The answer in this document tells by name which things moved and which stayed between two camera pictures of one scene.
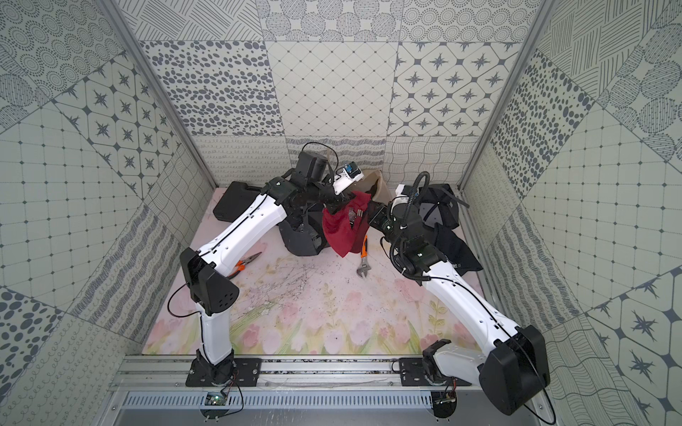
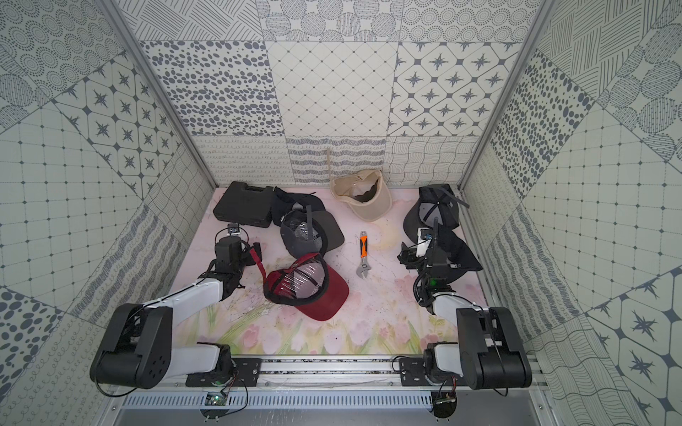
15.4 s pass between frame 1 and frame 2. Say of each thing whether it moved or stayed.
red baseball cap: moved
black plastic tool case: stayed
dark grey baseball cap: stayed
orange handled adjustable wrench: stayed
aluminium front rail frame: stayed
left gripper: moved
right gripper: moved
